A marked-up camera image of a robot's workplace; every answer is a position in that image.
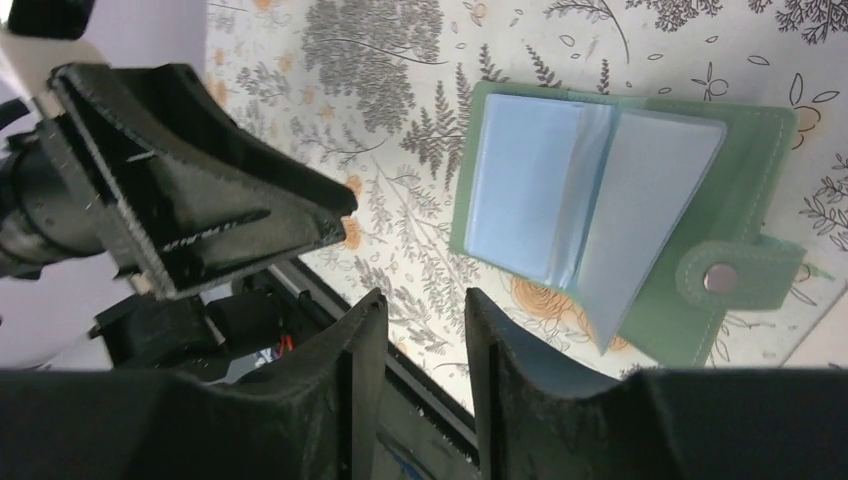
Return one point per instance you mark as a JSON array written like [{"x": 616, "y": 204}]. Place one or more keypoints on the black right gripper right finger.
[{"x": 542, "y": 415}]

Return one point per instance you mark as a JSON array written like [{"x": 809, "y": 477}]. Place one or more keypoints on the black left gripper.
[{"x": 76, "y": 317}]

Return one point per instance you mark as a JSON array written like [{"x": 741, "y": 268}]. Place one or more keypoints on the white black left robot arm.
[{"x": 33, "y": 60}]

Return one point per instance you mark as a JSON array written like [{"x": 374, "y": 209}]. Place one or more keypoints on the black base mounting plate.
[{"x": 422, "y": 433}]

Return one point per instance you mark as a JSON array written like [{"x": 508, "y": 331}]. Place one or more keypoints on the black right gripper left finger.
[{"x": 313, "y": 414}]

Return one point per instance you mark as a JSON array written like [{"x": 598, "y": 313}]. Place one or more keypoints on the floral patterned tablecloth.
[{"x": 377, "y": 94}]

